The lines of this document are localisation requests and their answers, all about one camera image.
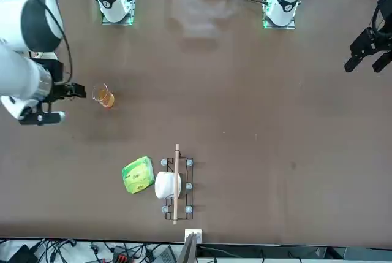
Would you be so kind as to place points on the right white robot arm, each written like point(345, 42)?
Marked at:
point(15, 76)

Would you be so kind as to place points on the red black power strip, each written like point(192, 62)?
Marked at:
point(121, 258)

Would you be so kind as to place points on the glass measuring cup orange solution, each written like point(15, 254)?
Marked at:
point(105, 99)

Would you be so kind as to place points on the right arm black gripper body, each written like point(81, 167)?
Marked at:
point(57, 73)

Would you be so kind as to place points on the grey power adapter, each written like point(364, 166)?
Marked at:
point(167, 255)

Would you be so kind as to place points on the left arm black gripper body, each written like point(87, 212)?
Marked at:
point(385, 11)

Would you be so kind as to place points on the aluminium camera post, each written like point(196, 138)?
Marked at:
point(188, 250)

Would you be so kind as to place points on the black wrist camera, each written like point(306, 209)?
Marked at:
point(43, 118)

